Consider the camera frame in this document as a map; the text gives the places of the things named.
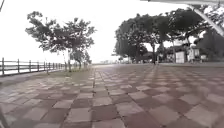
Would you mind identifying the railing fence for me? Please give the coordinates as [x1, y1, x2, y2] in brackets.
[0, 57, 68, 77]

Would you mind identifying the grass strip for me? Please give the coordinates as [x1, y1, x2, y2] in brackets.
[0, 66, 88, 86]

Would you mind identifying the small white building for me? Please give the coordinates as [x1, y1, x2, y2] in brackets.
[174, 46, 202, 64]

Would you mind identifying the checkered red grey paved plaza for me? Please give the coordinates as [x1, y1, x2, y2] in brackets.
[0, 63, 224, 128]

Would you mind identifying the small leafy tree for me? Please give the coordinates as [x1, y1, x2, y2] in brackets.
[25, 10, 98, 72]

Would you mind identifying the group of large dark trees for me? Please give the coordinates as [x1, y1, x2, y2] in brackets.
[112, 4, 224, 65]

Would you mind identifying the slanted white canopy strut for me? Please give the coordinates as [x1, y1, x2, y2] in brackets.
[188, 3, 224, 37]

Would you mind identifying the white canopy roof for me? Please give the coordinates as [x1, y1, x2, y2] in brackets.
[140, 0, 224, 6]

